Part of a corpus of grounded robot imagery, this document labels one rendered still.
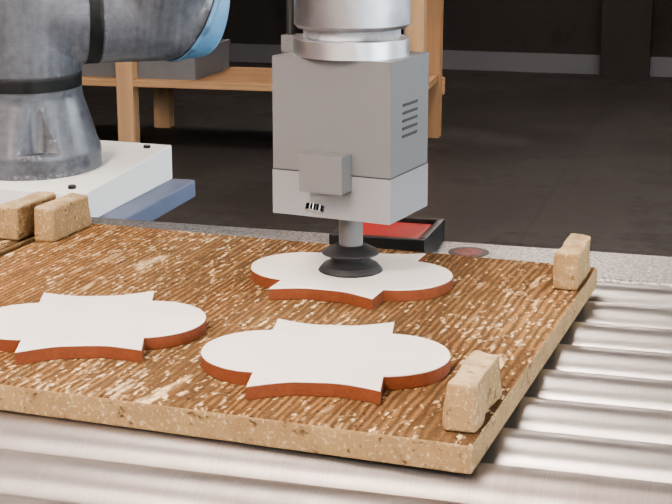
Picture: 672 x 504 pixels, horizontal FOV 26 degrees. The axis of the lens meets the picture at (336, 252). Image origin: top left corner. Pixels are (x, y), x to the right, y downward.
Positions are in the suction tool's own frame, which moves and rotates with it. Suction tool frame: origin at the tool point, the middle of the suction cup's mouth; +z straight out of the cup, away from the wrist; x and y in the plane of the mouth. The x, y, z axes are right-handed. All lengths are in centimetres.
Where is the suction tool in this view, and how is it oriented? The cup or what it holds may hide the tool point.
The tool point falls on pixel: (350, 278)
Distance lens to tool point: 97.8
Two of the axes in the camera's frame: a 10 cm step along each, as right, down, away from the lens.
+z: 0.0, 9.7, 2.5
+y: 9.0, 1.1, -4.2
